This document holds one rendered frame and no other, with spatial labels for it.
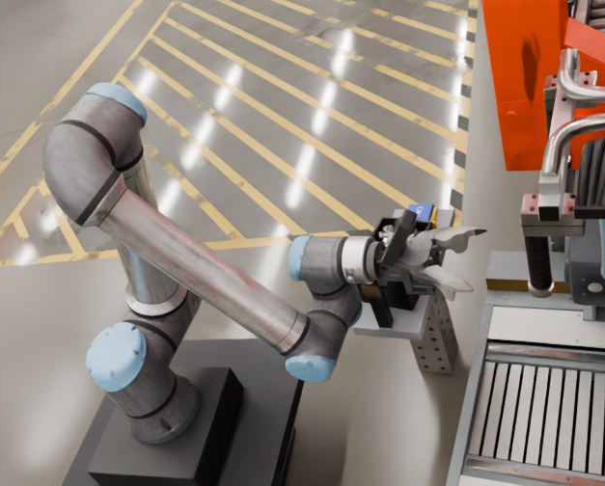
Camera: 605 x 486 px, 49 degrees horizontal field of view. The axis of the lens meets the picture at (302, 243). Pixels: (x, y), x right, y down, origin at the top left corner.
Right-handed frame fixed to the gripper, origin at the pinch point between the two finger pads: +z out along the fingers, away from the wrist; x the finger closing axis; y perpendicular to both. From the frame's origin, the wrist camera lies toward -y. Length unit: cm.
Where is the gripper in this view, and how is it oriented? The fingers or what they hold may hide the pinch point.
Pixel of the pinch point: (480, 256)
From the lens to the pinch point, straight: 119.2
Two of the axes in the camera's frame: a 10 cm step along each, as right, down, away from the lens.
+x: -3.3, 7.1, -6.2
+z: 8.9, 0.2, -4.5
